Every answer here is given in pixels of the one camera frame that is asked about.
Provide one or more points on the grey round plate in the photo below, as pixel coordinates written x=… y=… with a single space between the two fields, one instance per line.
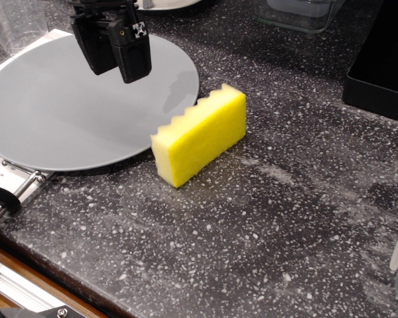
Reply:
x=57 y=115

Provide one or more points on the black tray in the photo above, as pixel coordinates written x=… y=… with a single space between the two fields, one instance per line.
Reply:
x=372 y=81

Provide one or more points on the yellow sponge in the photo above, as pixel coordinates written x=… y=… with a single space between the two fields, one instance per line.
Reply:
x=192 y=140

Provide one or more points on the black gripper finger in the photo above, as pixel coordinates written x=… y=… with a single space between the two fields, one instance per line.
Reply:
x=93 y=39
x=131 y=47

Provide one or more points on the clear plastic cup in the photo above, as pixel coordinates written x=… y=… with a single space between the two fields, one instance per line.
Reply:
x=21 y=24

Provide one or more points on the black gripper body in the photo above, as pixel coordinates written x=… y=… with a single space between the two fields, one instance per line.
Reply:
x=93 y=11

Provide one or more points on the clear glass container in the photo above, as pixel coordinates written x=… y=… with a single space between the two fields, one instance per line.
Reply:
x=305 y=16

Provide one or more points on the white plate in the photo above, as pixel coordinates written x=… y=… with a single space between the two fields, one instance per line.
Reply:
x=163 y=5

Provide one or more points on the black metal screw clamp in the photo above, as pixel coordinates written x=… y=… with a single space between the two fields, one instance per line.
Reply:
x=10 y=203

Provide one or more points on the aluminium profile rail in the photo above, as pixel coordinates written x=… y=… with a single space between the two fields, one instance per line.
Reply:
x=24 y=293

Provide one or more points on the black bracket with screw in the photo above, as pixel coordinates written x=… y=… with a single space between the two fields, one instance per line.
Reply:
x=59 y=312

